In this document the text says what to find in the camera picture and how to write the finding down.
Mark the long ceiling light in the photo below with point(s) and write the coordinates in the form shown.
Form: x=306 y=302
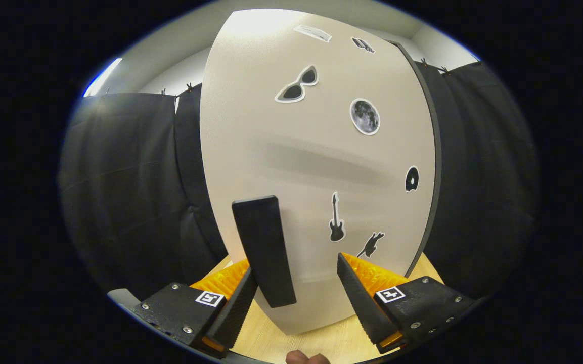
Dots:
x=103 y=77

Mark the black backdrop cloth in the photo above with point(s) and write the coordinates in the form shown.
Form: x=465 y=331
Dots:
x=129 y=192

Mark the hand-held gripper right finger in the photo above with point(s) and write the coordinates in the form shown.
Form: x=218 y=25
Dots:
x=364 y=303

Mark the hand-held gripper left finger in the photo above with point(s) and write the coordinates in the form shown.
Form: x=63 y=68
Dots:
x=235 y=308

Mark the beige shoe cabinet door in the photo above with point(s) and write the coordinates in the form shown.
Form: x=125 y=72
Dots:
x=271 y=101

